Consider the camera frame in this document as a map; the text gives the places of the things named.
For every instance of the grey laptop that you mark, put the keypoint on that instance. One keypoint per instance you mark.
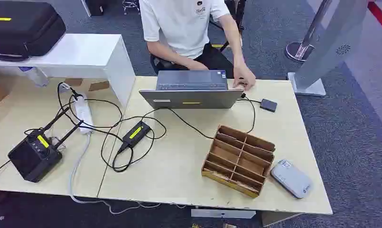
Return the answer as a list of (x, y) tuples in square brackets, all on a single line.
[(190, 91)]

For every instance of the black power adapter brick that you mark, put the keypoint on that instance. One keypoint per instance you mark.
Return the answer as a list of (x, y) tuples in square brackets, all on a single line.
[(136, 133)]

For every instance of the person's left hand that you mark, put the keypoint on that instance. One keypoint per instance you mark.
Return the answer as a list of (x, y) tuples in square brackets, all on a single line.
[(244, 77)]

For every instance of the wooden compartment box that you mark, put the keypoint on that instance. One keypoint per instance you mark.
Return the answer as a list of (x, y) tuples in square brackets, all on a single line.
[(239, 160)]

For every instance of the small black hub box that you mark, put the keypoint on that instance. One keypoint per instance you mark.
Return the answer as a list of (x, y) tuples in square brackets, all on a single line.
[(268, 105)]

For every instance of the person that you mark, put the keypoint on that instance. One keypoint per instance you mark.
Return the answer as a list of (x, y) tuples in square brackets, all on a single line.
[(181, 28)]

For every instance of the white power strip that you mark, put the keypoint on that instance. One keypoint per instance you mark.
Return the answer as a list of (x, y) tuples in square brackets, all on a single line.
[(83, 114)]

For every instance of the grey card pouch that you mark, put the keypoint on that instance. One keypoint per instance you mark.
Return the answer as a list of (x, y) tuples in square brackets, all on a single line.
[(291, 178)]

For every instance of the white shelf riser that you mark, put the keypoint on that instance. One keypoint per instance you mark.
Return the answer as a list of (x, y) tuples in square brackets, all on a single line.
[(84, 59)]

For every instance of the silver standing panel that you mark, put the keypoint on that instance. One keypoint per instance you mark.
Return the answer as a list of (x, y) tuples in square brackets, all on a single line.
[(329, 47)]

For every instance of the clear plastic bottle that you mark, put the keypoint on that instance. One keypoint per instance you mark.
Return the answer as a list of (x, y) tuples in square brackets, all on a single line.
[(35, 76)]

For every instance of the black router with antennas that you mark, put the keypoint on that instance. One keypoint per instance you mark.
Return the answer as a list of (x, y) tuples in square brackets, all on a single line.
[(35, 154)]

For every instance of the black carrying case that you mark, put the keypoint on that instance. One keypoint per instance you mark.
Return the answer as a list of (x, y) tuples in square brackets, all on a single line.
[(22, 28)]

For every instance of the silver stanchion post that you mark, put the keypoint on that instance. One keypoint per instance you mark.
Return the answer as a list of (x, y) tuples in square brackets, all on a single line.
[(304, 44)]

